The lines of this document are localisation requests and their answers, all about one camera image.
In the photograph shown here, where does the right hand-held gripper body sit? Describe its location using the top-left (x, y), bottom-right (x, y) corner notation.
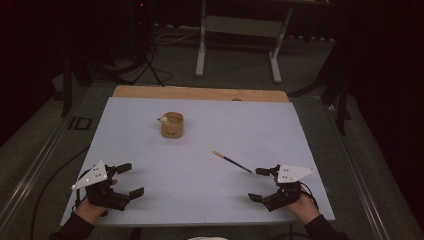
top-left (261, 164), bottom-right (317, 213)

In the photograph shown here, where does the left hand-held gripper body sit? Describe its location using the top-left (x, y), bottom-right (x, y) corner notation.
top-left (71, 160), bottom-right (132, 212)

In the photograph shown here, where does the black pencil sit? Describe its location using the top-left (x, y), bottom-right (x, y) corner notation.
top-left (212, 150), bottom-right (253, 174)

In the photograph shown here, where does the round wooden pen holder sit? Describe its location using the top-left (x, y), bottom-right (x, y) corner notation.
top-left (160, 111), bottom-right (185, 140)

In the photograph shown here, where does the person's left hand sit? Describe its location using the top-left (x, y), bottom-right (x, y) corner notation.
top-left (73, 179), bottom-right (118, 225)

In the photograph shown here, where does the person's right hand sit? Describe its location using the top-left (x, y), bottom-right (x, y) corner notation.
top-left (287, 192), bottom-right (322, 225)

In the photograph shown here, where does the white table board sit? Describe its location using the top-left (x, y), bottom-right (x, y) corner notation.
top-left (59, 96), bottom-right (336, 228)

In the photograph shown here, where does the black floor socket box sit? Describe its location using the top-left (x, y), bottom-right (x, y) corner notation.
top-left (67, 116), bottom-right (93, 132)

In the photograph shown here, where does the black metal stand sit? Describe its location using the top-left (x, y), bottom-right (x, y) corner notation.
top-left (59, 49), bottom-right (75, 118)
top-left (289, 63), bottom-right (353, 136)

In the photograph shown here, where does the wooden table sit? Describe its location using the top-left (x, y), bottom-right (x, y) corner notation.
top-left (112, 85), bottom-right (290, 103)

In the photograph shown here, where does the black tripod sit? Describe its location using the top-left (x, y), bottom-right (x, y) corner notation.
top-left (130, 0), bottom-right (166, 88)

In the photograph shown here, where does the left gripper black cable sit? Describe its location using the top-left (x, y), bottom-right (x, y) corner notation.
top-left (75, 167), bottom-right (93, 210)

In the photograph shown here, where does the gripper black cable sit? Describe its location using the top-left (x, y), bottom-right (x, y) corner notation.
top-left (298, 181), bottom-right (320, 210)
top-left (75, 167), bottom-right (93, 210)

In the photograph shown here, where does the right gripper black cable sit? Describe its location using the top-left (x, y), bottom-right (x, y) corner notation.
top-left (298, 181), bottom-right (320, 210)

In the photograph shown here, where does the black floor cable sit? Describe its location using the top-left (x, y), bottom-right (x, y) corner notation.
top-left (29, 144), bottom-right (92, 240)

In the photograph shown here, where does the metal floor rail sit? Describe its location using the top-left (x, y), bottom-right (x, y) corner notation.
top-left (0, 109), bottom-right (78, 231)
top-left (322, 99), bottom-right (392, 240)

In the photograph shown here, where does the white metal desk frame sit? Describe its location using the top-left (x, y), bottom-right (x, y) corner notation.
top-left (195, 0), bottom-right (295, 85)

